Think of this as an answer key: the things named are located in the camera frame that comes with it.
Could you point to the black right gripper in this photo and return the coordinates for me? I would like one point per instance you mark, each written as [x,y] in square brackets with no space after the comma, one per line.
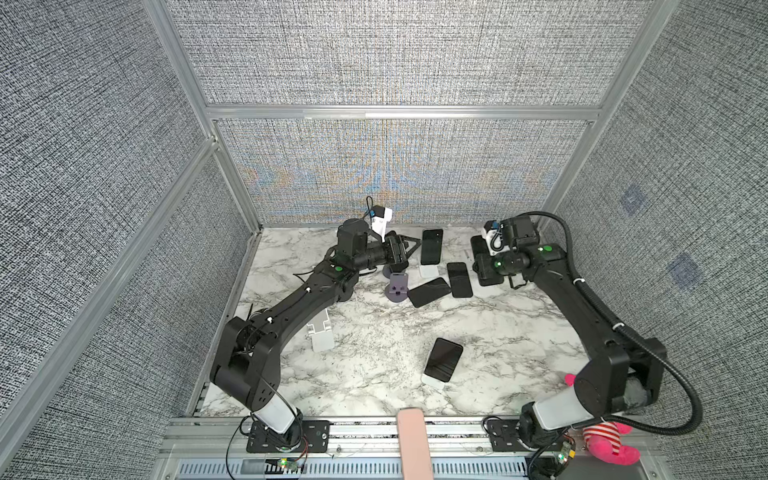
[482,265]

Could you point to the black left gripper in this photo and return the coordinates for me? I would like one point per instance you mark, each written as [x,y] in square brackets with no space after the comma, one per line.
[398,256]

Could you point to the black phone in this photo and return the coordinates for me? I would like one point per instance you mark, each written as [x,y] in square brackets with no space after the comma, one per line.
[459,279]
[431,247]
[429,292]
[443,360]

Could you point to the purple round phone stand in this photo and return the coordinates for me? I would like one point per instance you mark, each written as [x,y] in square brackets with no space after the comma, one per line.
[397,288]

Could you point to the white folding phone stand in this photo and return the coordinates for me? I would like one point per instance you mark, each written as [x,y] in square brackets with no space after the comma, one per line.
[320,332]

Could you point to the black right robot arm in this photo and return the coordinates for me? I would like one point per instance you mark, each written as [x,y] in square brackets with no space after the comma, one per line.
[623,372]

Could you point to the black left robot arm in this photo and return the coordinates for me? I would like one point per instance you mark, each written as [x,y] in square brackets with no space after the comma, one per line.
[246,364]

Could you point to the white back phone stand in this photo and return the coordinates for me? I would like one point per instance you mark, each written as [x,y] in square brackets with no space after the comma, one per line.
[429,271]

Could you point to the white front phone stand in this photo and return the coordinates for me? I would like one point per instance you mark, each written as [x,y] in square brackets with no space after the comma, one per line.
[432,382]

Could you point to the pink plush toy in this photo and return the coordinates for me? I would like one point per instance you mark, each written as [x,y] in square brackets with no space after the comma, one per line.
[604,442]

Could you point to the pink bar front centre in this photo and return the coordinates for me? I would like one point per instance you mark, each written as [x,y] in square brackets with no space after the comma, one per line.
[413,445]

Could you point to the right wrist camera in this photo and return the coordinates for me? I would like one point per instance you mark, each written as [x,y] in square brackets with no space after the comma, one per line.
[510,234]

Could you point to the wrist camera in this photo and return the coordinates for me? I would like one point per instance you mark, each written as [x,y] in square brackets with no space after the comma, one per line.
[354,235]
[510,234]

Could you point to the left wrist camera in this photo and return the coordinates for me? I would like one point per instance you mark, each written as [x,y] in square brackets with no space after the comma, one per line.
[354,235]

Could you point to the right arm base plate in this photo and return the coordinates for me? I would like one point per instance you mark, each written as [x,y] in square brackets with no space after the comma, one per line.
[503,435]

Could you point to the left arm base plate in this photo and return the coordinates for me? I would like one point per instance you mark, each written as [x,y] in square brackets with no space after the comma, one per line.
[309,436]

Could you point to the aluminium front rail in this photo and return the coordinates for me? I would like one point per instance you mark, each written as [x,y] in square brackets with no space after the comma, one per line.
[357,448]

